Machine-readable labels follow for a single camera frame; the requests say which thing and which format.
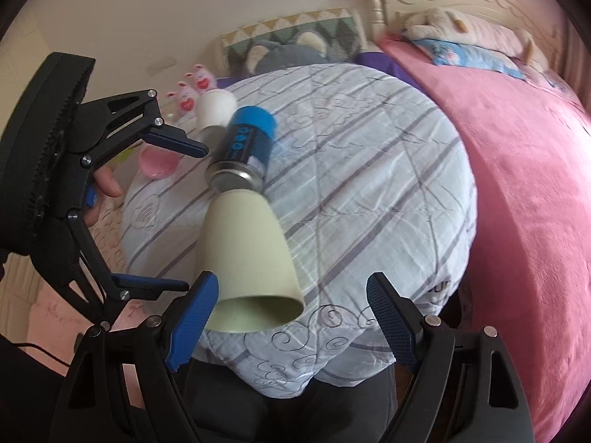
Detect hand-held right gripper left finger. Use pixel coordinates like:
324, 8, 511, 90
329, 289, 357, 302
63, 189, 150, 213
58, 271, 220, 443

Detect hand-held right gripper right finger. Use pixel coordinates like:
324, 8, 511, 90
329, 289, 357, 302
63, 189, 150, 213
366, 271, 533, 443

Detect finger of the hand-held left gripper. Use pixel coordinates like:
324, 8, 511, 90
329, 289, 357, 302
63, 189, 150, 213
69, 89, 209, 169
67, 210, 191, 330

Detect beige paper cup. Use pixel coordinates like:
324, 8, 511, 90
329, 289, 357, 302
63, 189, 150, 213
194, 188, 306, 334

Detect white paper cup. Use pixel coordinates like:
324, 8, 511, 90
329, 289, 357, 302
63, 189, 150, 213
196, 89, 239, 131

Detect person's left hand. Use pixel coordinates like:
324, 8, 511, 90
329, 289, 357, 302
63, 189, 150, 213
82, 165, 124, 230

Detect pink plastic bowl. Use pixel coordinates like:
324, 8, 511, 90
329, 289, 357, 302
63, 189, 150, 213
137, 144, 180, 182

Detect pale pink printed sheet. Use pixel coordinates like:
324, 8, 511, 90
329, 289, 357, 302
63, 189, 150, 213
0, 113, 204, 407

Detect blue spray can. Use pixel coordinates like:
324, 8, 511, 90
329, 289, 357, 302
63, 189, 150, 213
205, 105, 279, 193

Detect person's dark pants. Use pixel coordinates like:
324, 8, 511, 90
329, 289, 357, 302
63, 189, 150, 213
185, 357, 404, 443

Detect grey plush toy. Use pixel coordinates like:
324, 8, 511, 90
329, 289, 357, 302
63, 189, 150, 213
245, 30, 331, 76

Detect striped light blue quilt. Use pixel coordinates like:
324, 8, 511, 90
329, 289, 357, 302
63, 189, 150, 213
121, 62, 478, 400

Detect diamond patterned pillow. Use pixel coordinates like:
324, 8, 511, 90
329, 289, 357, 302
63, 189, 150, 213
220, 8, 365, 77

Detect pink fleece blanket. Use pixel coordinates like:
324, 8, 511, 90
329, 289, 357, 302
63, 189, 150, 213
378, 32, 591, 443

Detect purple bed sheet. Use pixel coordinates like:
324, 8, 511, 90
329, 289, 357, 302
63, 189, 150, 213
216, 51, 416, 90

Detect blue printed pillow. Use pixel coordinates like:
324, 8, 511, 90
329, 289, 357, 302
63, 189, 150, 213
412, 38, 527, 80

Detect white plush toy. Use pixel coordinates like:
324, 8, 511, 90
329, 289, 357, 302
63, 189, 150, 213
402, 8, 550, 72

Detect pink pillow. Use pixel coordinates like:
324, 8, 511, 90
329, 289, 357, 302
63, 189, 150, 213
462, 18, 532, 58

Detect black cable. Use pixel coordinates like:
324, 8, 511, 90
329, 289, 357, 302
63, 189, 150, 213
7, 342, 72, 366

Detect cream bed post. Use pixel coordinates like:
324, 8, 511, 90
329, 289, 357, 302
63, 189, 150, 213
358, 0, 387, 52

